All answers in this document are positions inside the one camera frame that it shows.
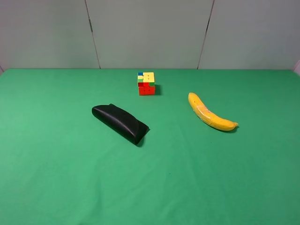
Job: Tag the yellow banana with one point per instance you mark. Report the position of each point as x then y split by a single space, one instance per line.
209 117

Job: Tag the black glasses case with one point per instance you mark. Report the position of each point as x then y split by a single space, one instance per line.
121 121

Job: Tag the multicoloured puzzle cube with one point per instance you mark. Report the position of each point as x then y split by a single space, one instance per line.
146 83

